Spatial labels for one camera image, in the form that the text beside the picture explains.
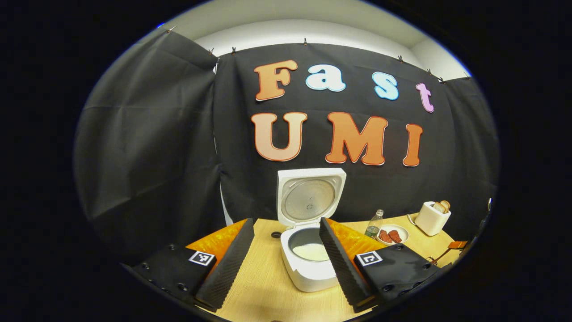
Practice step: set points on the white rice cooker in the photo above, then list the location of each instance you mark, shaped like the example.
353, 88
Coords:
308, 197

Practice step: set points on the white toaster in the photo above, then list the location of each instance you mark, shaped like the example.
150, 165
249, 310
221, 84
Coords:
431, 221

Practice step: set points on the black backdrop cloth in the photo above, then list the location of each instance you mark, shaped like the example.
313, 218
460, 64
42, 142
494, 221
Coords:
156, 147

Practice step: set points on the clear plastic water bottle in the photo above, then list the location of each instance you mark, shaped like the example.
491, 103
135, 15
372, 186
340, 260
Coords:
373, 228

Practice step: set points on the dark wooden spoon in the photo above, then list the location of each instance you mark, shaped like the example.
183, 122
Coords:
444, 254

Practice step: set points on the white round plate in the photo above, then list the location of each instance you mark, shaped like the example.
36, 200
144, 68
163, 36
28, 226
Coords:
402, 230

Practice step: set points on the red meat piece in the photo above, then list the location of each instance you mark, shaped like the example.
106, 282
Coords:
395, 236
384, 236

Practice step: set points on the toasted bread slice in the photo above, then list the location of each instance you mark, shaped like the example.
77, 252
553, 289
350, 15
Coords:
439, 207
446, 205

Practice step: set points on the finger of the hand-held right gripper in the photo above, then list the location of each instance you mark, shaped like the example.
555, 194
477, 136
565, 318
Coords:
458, 245

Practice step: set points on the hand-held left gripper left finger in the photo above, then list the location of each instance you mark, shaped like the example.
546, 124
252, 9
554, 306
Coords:
232, 268

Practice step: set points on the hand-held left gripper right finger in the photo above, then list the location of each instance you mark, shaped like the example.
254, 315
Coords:
342, 268

